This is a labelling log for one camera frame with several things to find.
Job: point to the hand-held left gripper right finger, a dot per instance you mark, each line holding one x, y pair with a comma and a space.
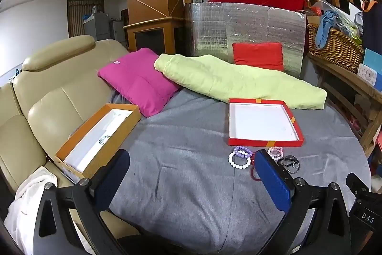
273, 180

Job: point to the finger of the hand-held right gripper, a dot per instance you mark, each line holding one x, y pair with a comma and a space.
356, 183

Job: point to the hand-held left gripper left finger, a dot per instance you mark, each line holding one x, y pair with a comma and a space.
115, 175

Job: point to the silver bangle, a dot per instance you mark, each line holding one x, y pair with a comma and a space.
295, 170

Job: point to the red cardboard box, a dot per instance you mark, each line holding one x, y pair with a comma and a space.
259, 123

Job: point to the orange cardboard box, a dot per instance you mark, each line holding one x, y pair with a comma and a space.
118, 135

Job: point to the grey blanket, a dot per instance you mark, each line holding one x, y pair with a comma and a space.
185, 159

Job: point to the white cloth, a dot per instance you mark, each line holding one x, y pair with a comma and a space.
24, 207

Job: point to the magenta pillow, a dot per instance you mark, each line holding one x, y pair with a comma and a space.
134, 75

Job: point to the wooden shelf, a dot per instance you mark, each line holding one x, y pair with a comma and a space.
343, 78

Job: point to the beige leather sofa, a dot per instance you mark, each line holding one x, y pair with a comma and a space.
50, 87

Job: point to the yellow-green folded blanket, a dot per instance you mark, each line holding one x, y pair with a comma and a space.
232, 78

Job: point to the white floral box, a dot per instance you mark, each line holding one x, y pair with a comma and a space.
367, 73

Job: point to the teal box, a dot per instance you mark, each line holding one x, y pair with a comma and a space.
373, 60

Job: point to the red cushion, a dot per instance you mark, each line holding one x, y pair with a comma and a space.
258, 56

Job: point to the wicker basket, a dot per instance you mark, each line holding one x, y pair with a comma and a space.
334, 49

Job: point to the wooden cabinet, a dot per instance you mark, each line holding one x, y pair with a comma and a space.
152, 34

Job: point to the grey refrigerator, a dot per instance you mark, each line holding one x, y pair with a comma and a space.
95, 26

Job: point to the silver foil board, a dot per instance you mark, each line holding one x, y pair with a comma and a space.
238, 25

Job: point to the dark navy garment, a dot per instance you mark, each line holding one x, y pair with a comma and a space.
373, 25

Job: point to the blue cloth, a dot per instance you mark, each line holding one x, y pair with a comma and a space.
325, 26

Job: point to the plastic bags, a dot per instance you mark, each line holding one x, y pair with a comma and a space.
347, 23

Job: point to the brown curtain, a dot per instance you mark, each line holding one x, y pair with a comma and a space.
74, 16

